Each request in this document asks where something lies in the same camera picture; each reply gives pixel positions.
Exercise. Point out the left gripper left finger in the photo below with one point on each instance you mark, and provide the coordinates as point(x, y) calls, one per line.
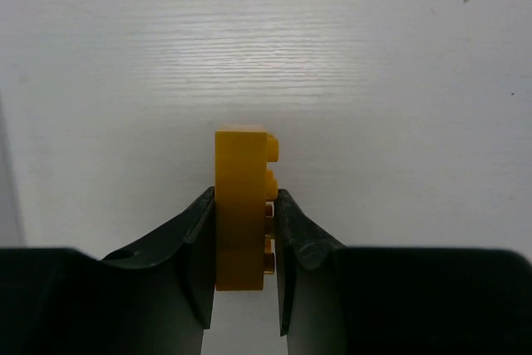
point(153, 296)

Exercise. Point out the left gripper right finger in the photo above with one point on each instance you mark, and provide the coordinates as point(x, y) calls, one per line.
point(338, 299)

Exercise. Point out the long orange lego brick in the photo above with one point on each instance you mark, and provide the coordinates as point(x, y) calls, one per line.
point(244, 191)

